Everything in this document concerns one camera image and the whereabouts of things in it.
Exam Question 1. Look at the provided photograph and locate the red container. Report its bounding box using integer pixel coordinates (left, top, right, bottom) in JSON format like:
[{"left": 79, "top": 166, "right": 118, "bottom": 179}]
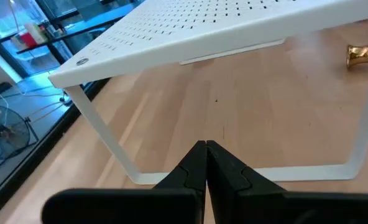
[{"left": 19, "top": 30, "right": 39, "bottom": 49}]

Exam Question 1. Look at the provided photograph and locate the black wire floor fan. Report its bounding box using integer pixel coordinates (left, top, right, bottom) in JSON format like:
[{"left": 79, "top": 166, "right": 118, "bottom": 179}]
[{"left": 0, "top": 104, "right": 40, "bottom": 172}]

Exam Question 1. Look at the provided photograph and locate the black background desk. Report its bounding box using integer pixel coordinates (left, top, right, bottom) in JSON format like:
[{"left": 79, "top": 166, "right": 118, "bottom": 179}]
[{"left": 0, "top": 2, "right": 135, "bottom": 65}]

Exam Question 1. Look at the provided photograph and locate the white perforated metal shelf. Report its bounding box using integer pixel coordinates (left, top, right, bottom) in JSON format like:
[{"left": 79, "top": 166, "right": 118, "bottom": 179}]
[{"left": 48, "top": 0, "right": 368, "bottom": 186}]

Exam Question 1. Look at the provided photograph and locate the white bottle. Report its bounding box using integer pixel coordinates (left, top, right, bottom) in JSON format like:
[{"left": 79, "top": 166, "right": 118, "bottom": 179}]
[{"left": 24, "top": 22, "right": 48, "bottom": 44}]

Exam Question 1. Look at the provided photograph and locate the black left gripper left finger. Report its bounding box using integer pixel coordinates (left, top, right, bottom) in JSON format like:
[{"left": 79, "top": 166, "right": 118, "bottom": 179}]
[{"left": 42, "top": 139, "right": 208, "bottom": 224}]

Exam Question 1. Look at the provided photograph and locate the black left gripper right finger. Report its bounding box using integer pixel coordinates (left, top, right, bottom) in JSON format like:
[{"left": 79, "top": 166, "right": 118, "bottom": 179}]
[{"left": 206, "top": 139, "right": 368, "bottom": 224}]

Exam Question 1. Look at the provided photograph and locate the medium gold candlestick holder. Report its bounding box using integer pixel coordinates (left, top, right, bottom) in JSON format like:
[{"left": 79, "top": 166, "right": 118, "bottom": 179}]
[{"left": 345, "top": 44, "right": 368, "bottom": 68}]

